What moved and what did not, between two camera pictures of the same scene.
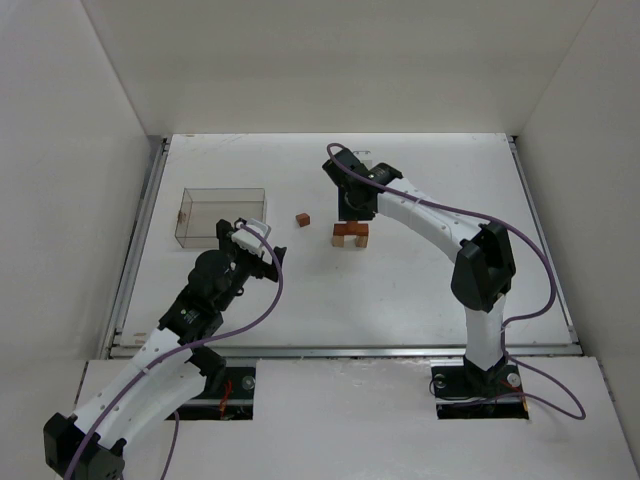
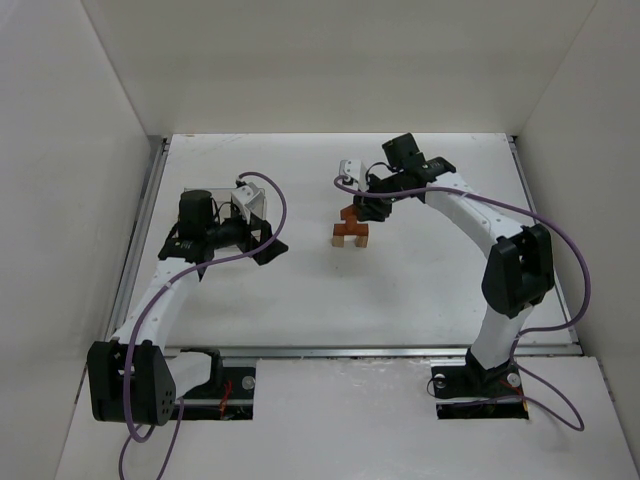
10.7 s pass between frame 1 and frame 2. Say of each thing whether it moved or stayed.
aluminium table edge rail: stayed
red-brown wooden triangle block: moved
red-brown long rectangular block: stayed
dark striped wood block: stayed
